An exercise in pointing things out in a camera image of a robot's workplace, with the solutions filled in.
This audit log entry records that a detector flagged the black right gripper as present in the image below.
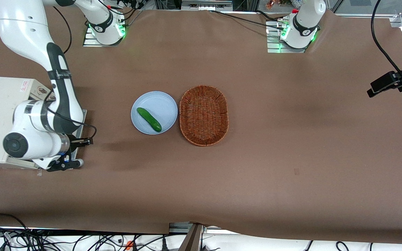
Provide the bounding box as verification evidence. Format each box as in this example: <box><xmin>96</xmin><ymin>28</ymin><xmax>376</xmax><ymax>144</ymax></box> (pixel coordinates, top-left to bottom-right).
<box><xmin>69</xmin><ymin>138</ymin><xmax>94</xmax><ymax>147</ymax></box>

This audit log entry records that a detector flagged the green cucumber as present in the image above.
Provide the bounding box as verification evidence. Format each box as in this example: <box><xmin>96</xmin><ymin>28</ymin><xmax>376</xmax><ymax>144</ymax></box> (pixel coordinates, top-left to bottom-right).
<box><xmin>136</xmin><ymin>107</ymin><xmax>162</xmax><ymax>132</ymax></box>

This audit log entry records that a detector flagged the brown icon caution sticker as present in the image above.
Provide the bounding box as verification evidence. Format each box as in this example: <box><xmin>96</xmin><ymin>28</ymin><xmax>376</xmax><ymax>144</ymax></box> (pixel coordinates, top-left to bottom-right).
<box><xmin>30</xmin><ymin>85</ymin><xmax>47</xmax><ymax>102</ymax></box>

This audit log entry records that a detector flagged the light blue round plate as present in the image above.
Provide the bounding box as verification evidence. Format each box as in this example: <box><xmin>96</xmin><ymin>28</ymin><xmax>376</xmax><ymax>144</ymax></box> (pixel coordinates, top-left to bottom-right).
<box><xmin>131</xmin><ymin>91</ymin><xmax>178</xmax><ymax>135</ymax></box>

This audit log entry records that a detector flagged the oval brown wicker basket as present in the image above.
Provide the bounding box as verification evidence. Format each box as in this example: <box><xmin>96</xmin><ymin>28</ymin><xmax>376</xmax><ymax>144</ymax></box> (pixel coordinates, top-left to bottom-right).
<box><xmin>179</xmin><ymin>85</ymin><xmax>229</xmax><ymax>147</ymax></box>

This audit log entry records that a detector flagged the brown table cover sheet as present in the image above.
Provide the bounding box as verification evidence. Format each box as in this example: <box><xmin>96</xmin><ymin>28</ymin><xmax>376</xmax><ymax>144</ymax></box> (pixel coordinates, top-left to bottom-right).
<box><xmin>0</xmin><ymin>2</ymin><xmax>402</xmax><ymax>244</ymax></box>

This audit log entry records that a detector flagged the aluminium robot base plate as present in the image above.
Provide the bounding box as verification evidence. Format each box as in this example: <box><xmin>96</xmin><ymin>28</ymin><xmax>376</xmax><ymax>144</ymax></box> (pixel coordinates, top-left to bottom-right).
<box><xmin>267</xmin><ymin>22</ymin><xmax>318</xmax><ymax>53</ymax></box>
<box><xmin>83</xmin><ymin>24</ymin><xmax>126</xmax><ymax>47</ymax></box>

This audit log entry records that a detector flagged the black cable along right arm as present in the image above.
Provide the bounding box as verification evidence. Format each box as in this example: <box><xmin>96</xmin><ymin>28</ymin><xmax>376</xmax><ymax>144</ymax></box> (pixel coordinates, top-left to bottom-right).
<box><xmin>46</xmin><ymin>6</ymin><xmax>97</xmax><ymax>140</ymax></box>

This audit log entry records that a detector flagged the aluminium frame post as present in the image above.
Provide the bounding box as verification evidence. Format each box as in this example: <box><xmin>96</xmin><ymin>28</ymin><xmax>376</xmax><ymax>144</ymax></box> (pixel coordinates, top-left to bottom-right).
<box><xmin>169</xmin><ymin>222</ymin><xmax>206</xmax><ymax>251</ymax></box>

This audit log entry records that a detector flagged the long black table cable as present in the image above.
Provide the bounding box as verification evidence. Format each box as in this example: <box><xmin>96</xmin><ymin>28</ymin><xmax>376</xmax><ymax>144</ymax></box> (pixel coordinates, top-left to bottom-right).
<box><xmin>209</xmin><ymin>10</ymin><xmax>285</xmax><ymax>31</ymax></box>

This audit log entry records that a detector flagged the short black table cable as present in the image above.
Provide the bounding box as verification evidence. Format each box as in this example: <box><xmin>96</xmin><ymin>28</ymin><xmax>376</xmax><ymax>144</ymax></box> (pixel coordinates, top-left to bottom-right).
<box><xmin>256</xmin><ymin>10</ymin><xmax>280</xmax><ymax>22</ymax></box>

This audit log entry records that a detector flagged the black camera on mount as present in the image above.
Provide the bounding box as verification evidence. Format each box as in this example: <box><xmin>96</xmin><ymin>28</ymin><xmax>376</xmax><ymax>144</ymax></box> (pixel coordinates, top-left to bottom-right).
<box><xmin>367</xmin><ymin>49</ymin><xmax>402</xmax><ymax>98</ymax></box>

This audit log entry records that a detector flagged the black camera cable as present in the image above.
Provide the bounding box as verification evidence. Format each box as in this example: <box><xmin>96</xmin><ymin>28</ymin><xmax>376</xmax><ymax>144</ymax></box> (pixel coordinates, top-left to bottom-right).
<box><xmin>371</xmin><ymin>0</ymin><xmax>402</xmax><ymax>79</ymax></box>

